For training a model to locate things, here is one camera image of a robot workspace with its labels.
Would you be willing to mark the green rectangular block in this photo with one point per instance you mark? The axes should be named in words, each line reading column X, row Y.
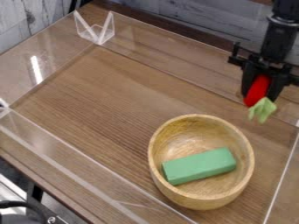
column 199, row 166

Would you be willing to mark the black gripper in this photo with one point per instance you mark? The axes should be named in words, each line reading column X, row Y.
column 254, row 66

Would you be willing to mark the clear acrylic tray wall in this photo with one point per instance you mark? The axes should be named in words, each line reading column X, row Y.
column 84, row 103

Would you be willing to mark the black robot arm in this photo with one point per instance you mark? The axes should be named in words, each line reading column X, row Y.
column 281, row 34

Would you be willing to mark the wooden bowl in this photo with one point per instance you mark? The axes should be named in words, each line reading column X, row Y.
column 191, row 134

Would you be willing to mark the red plush strawberry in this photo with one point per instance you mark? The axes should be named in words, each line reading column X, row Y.
column 261, row 106

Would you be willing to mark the clear acrylic corner bracket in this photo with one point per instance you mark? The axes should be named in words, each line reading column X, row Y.
column 99, row 34

